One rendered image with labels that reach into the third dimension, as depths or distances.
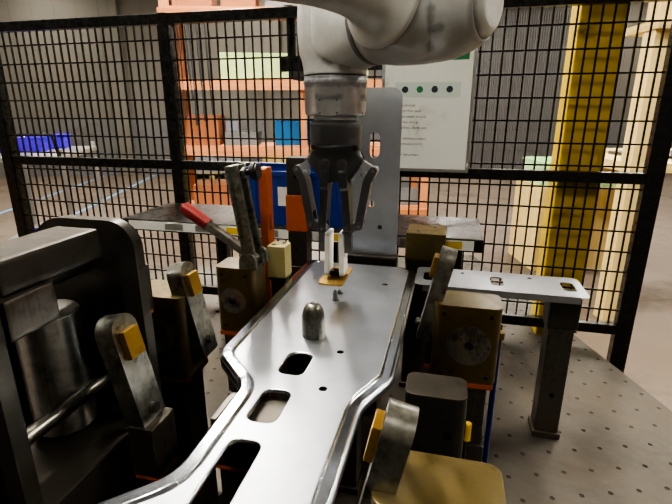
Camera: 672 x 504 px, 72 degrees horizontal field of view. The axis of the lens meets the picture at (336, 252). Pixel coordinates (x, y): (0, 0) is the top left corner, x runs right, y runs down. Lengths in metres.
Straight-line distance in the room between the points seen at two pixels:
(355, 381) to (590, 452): 0.58
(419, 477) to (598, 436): 0.73
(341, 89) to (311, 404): 0.40
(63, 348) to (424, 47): 0.48
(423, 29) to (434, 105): 0.70
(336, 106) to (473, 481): 0.48
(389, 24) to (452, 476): 0.42
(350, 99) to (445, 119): 0.59
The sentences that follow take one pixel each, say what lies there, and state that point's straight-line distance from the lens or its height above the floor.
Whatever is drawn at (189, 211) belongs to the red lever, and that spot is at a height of 1.14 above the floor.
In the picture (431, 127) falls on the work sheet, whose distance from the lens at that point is 1.22.
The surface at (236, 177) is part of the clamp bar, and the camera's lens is 0.74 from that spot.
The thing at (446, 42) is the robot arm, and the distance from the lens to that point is 0.54.
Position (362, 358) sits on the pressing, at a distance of 0.59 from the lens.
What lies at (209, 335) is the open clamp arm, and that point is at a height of 1.01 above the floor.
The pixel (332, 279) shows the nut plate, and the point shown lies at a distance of 0.73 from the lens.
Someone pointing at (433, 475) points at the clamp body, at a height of 1.04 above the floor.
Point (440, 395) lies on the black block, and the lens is 0.56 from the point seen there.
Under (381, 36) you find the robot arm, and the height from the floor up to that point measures 1.37.
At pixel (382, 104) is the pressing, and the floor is 1.31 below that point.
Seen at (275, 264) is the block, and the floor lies 1.03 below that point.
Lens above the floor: 1.30
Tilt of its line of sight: 17 degrees down
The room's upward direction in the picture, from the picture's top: straight up
